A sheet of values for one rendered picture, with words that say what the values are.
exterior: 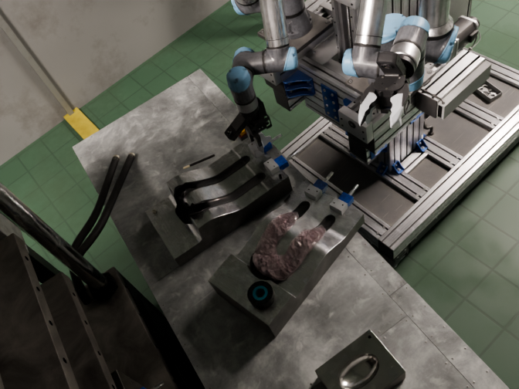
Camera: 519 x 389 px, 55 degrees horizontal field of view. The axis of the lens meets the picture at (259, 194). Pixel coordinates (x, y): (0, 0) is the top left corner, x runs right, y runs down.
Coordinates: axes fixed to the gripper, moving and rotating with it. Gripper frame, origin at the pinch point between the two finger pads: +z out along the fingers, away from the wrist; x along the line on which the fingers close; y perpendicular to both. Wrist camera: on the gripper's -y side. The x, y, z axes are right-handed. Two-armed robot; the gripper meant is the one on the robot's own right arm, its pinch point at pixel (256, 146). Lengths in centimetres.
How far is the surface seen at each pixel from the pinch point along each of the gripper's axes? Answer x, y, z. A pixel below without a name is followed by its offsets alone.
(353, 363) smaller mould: -82, -21, 6
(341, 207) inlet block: -40.3, 8.4, 3.5
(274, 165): -12.3, 0.1, 0.0
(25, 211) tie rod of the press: -8, -73, -41
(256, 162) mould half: -4.2, -3.6, 2.7
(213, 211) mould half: -15.1, -27.6, -1.0
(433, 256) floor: -43, 53, 92
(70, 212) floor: 117, -94, 92
